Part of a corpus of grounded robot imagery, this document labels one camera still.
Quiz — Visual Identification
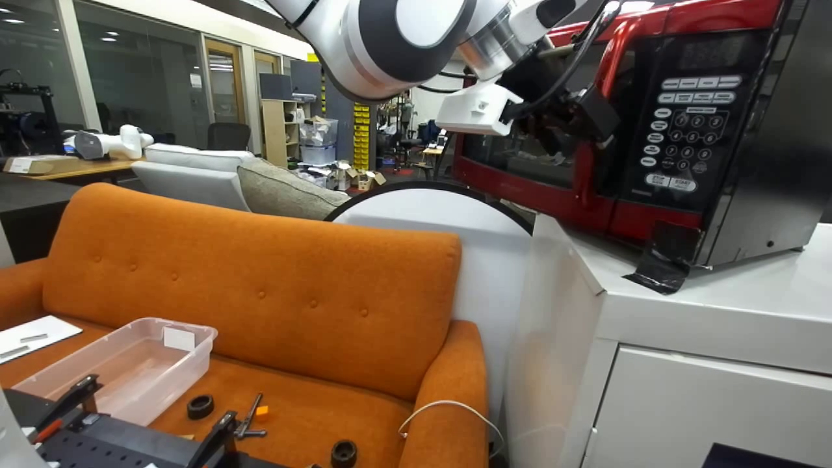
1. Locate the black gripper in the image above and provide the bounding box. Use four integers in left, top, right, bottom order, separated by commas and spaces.
503, 48, 625, 162

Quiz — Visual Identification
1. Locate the red microwave door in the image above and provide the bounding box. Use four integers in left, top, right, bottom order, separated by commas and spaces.
450, 7, 647, 236

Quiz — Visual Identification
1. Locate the red black microwave oven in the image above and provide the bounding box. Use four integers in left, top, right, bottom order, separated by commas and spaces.
450, 0, 832, 272

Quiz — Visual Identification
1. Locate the black tape strip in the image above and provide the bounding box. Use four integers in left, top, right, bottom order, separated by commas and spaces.
625, 220, 705, 297

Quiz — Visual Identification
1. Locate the round white photo reflector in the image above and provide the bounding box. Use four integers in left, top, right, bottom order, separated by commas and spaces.
324, 178, 539, 436

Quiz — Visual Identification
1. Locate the white cabinet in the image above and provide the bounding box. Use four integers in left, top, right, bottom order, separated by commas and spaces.
504, 210, 832, 468

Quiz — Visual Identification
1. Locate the wooden shelf unit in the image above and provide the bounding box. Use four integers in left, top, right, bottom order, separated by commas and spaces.
257, 95, 302, 168

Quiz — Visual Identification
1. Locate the grey fabric cushion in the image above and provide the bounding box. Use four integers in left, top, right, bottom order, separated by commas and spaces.
235, 159, 355, 220

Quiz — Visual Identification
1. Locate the orange fabric sofa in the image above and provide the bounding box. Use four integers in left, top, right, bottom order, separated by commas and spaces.
0, 178, 491, 468

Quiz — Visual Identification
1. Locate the white sofa cushion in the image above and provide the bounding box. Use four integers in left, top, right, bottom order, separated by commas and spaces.
127, 141, 257, 214

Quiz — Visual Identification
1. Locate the wooden table with white rolls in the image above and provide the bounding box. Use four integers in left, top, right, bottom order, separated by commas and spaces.
0, 121, 156, 185

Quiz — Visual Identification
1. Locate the clear plastic bin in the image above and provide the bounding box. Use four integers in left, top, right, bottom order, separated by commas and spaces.
8, 315, 221, 428

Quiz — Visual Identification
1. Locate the white paper sheet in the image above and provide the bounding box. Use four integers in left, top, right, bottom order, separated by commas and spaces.
0, 312, 87, 366

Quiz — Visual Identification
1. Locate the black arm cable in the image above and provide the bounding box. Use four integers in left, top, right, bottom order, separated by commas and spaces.
510, 0, 615, 119

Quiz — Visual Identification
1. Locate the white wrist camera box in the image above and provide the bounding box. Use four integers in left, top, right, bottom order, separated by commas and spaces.
435, 80, 552, 137

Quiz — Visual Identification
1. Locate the thin white cable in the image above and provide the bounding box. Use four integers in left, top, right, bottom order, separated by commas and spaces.
399, 397, 507, 457

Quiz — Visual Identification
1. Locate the black round rubber ring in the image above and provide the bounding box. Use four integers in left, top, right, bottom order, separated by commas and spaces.
185, 393, 220, 424
331, 440, 363, 468

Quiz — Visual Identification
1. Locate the black clamp with orange handle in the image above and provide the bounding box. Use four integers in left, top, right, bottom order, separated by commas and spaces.
30, 372, 103, 436
185, 393, 272, 468

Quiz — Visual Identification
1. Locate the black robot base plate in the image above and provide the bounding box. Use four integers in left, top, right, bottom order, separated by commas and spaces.
3, 372, 290, 468

